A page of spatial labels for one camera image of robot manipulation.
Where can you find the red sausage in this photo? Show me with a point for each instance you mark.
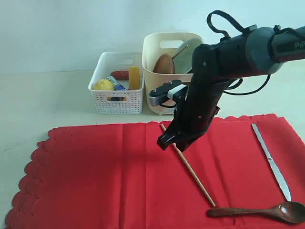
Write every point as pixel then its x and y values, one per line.
pixel 120 74

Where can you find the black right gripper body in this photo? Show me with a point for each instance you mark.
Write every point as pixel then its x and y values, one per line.
pixel 196 112

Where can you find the cream plastic bin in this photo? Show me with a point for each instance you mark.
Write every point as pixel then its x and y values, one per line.
pixel 154 45

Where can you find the white perforated plastic basket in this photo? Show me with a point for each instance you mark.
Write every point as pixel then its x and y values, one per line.
pixel 117 102

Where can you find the yellow lemon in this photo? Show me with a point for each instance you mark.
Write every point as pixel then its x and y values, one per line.
pixel 104 85

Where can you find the yellow cheese wedge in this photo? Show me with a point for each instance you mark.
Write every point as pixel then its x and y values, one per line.
pixel 134 78

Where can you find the wooden chopstick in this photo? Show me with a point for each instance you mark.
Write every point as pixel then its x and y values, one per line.
pixel 179 51
pixel 193 175

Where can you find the dark wooden spoon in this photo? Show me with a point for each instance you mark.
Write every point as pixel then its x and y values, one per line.
pixel 291 212

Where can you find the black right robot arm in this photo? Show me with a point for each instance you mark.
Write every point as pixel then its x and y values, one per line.
pixel 258 51

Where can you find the blue white milk carton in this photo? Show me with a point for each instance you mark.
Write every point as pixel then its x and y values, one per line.
pixel 117 87

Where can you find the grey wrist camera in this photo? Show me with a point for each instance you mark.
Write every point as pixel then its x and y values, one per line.
pixel 174 90

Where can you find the brown wooden plate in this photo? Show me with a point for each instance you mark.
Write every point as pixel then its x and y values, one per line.
pixel 164 65

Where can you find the red scalloped placemat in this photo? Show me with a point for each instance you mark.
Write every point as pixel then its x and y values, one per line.
pixel 116 177

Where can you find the white ceramic bowl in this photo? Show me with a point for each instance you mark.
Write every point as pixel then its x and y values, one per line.
pixel 183 62

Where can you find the silver table knife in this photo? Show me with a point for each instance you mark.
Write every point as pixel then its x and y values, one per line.
pixel 275 169

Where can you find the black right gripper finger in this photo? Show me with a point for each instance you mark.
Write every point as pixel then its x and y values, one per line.
pixel 184 144
pixel 168 137

